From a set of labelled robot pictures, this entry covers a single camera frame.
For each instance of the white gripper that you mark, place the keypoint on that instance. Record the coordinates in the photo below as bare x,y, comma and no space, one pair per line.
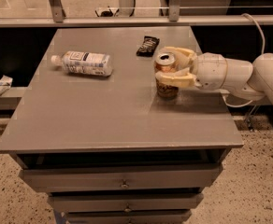
210,69

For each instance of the orange soda can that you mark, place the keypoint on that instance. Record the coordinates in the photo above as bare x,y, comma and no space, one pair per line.
164,67

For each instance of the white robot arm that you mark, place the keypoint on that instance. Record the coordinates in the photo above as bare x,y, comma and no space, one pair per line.
249,81

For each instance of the black snack bar wrapper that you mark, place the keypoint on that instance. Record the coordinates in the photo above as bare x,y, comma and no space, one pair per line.
148,46

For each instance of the grey metal railing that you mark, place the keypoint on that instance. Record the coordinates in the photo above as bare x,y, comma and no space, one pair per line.
115,13

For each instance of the clear plastic water bottle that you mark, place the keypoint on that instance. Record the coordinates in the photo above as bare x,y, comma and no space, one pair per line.
84,63

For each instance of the grey drawer cabinet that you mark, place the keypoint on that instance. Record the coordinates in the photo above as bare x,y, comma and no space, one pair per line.
110,150

